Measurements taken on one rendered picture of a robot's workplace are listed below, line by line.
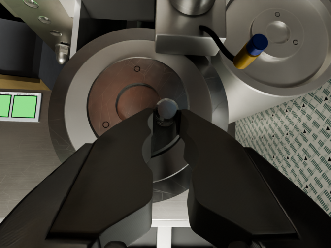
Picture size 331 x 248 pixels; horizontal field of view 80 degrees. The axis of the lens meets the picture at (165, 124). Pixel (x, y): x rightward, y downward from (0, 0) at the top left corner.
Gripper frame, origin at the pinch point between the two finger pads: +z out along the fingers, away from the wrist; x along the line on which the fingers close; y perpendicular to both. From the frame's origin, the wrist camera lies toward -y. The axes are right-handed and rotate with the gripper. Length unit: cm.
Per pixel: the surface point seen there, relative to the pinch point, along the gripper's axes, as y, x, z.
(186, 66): -1.4, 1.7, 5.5
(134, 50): -2.3, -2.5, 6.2
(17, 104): 16.7, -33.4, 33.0
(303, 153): 7.7, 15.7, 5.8
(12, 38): 21, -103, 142
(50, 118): 2.6, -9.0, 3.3
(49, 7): -3.8, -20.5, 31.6
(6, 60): 34, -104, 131
